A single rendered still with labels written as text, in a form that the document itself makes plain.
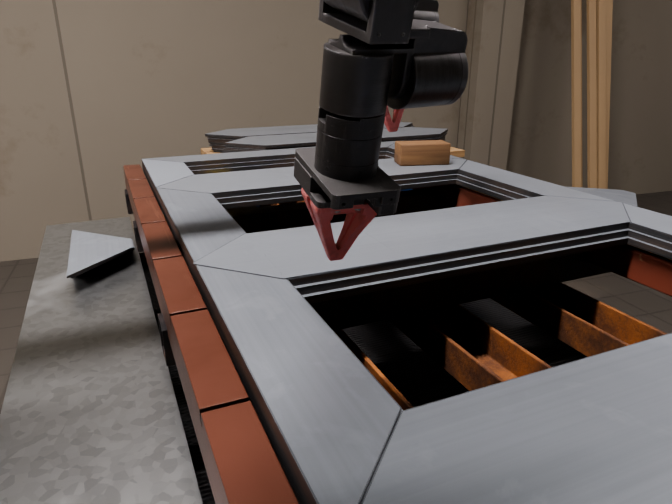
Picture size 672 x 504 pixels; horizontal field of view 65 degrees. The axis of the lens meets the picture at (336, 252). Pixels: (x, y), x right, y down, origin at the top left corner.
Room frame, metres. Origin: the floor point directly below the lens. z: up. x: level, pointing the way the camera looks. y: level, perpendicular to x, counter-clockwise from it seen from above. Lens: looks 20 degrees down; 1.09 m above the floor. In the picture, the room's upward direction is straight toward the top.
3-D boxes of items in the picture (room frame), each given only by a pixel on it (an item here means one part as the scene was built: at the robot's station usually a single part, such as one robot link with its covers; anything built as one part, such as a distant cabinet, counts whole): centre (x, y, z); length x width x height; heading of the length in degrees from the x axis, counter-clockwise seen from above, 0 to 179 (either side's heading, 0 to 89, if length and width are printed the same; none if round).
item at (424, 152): (1.27, -0.20, 0.87); 0.12 x 0.06 x 0.05; 99
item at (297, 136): (1.80, 0.02, 0.82); 0.80 x 0.40 x 0.06; 114
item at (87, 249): (1.07, 0.50, 0.70); 0.39 x 0.12 x 0.04; 24
